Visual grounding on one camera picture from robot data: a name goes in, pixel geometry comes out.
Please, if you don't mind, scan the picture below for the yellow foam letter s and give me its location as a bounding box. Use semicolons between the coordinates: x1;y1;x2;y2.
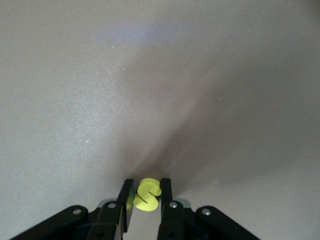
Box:
132;177;162;213

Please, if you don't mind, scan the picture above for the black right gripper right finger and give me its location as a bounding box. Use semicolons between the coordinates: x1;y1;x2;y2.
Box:
156;177;261;240

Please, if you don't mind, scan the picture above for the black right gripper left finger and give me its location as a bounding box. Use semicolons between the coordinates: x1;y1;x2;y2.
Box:
9;178;136;240

